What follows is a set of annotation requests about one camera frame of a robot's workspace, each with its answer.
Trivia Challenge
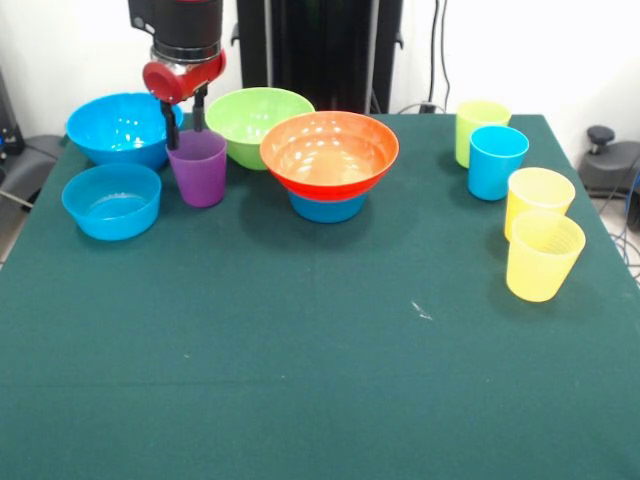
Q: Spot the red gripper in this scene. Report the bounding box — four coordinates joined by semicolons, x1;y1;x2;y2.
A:
142;48;228;152

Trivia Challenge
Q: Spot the purple cup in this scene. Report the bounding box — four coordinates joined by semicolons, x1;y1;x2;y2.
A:
165;129;229;209

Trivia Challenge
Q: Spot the orange bowl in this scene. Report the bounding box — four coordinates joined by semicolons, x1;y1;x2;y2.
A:
259;110;401;203

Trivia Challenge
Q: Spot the small blue bowl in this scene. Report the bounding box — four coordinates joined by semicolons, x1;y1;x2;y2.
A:
60;162;163;242
288;192;369;224

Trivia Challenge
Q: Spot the green bowl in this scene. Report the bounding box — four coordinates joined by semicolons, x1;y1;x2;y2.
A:
204;86;317;172

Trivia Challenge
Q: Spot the large blue bowl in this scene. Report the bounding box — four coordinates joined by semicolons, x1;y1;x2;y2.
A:
65;91;185;171

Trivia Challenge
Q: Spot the black device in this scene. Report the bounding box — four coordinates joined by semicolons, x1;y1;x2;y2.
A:
0;69;25;157

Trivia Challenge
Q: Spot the dark green tablecloth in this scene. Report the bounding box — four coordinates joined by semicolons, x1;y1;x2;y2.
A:
0;112;640;480

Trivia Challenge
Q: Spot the green cup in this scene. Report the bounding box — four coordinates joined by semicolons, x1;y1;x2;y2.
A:
454;99;513;169

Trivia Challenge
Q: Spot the blue cup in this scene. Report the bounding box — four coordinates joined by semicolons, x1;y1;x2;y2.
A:
467;125;530;202

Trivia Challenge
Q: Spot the yellow cup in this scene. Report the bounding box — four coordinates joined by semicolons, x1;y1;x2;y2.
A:
503;167;577;242
505;210;587;304

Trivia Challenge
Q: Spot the black stand base with knob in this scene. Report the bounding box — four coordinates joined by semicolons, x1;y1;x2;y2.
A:
579;124;640;201

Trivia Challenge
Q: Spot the black wall cable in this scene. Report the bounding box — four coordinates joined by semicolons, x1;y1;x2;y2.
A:
429;0;454;114

